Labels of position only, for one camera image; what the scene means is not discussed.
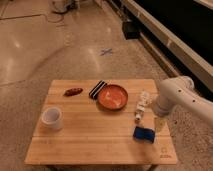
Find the blue sponge block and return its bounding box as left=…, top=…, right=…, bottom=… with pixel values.
left=133, top=126, right=155, bottom=143

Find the orange bowl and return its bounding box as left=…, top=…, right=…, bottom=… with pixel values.
left=97, top=84, right=128, bottom=110

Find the white base in background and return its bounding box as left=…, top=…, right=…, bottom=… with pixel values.
left=49, top=0, right=80, bottom=14

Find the wooden table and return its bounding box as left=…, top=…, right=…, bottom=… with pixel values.
left=25, top=79, right=177, bottom=165

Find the dark red pepper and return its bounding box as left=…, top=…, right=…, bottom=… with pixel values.
left=64, top=88, right=83, bottom=97

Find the black box on floor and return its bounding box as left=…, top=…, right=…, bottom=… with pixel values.
left=122, top=22, right=140, bottom=39

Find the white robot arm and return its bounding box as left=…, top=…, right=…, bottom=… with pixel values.
left=153, top=76, right=213, bottom=127

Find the white ceramic cup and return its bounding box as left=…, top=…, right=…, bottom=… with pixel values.
left=41, top=107, right=63, bottom=130

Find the long wall bench rail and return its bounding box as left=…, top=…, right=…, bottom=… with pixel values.
left=105, top=0, right=213, bottom=100

